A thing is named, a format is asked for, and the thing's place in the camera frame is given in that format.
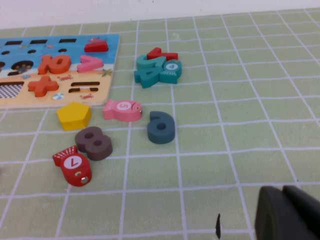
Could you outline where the orange plus sign piece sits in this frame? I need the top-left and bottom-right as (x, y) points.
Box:
(27, 75), (60, 98)

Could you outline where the colourful wooden puzzle board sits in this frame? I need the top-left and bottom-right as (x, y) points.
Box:
(0, 33), (121, 110)

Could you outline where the green grid table mat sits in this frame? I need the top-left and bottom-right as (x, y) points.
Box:
(0, 7), (320, 240)

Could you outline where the teal fish marked four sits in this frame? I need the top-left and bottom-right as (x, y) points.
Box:
(157, 59), (183, 85)

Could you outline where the pink fish marked five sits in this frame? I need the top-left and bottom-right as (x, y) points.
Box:
(103, 98), (143, 123)

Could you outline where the yellow pentagon piece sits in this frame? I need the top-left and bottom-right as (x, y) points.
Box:
(56, 101), (93, 131)

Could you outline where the red fish marked seven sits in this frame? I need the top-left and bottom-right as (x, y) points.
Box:
(51, 145), (93, 187)

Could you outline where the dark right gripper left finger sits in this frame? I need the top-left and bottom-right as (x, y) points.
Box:
(254, 186), (319, 240)

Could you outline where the orange number ten piece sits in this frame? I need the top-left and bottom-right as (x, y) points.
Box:
(37, 54), (73, 75)

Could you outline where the red block piece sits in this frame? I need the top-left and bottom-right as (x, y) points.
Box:
(84, 39), (110, 53)

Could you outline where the teal curved number piece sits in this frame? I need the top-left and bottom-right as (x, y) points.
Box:
(136, 55), (167, 73)

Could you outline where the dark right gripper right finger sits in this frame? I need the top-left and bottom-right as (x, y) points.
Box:
(282, 184), (320, 240)

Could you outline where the slate blue number piece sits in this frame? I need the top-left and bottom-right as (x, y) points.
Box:
(146, 111), (176, 145)

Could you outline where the pink greater-than sign piece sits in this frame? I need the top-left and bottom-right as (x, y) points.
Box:
(76, 54), (105, 73)

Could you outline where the red number one piece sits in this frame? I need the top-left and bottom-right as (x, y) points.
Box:
(146, 47), (179, 61)

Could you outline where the brown number eight piece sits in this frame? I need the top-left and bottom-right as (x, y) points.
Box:
(74, 126), (113, 161)

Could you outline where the teal number four piece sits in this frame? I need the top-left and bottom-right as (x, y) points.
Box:
(133, 63), (163, 89)

